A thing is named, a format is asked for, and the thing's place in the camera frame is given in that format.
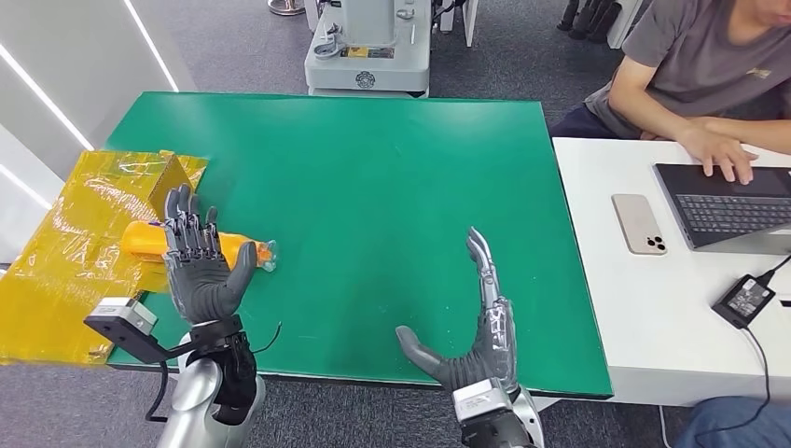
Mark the person's right hand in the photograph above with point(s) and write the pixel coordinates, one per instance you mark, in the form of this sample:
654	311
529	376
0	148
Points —
717	153

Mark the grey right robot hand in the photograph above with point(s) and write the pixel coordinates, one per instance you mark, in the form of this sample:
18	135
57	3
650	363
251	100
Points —
497	352

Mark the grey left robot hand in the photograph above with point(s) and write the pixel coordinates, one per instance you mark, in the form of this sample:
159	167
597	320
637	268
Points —
201	284

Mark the orange juice bottle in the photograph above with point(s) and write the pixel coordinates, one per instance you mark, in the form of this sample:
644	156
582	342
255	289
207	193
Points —
139	241

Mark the person's right forearm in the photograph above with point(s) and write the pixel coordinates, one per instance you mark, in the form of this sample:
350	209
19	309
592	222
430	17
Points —
647	120

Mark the person's left forearm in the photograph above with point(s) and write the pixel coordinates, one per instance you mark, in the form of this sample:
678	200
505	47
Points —
760	136

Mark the dark grey laptop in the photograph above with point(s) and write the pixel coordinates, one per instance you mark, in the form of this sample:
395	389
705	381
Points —
729	216

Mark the person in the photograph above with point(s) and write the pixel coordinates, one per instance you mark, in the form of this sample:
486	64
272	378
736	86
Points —
698	56

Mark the beige smartphone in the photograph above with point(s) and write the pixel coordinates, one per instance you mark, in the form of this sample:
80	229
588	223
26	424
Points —
638	222

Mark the yellow taped cardboard box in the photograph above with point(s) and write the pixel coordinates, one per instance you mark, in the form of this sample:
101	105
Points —
55	278

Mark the black power adapter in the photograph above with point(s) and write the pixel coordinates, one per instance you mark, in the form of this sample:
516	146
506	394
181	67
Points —
743	301

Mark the white desk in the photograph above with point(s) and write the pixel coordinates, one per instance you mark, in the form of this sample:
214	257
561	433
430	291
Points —
649	321

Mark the white cabinet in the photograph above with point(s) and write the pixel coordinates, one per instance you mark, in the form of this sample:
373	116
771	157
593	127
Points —
624	25

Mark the black upright legs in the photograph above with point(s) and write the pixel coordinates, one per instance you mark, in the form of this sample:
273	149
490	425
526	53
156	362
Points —
584	21

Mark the green table mat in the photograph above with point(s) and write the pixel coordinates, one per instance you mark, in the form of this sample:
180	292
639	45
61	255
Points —
371	154

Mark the person's leg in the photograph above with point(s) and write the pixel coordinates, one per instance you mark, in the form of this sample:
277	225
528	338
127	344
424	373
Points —
741	426

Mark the grey white machine base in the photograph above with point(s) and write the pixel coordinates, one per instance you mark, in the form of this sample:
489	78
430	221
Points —
367	68

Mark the white furniture panel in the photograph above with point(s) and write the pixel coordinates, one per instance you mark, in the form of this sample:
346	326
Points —
469	18

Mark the chrome round stand base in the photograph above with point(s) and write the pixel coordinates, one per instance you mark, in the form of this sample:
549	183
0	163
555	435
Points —
286	6

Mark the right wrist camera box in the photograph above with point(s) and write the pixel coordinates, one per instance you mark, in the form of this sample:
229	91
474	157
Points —
479	402

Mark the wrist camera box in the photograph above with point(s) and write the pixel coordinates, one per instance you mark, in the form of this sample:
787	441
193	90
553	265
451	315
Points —
479	402
123	312

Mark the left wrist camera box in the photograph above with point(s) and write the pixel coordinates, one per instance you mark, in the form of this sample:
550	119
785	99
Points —
123	312

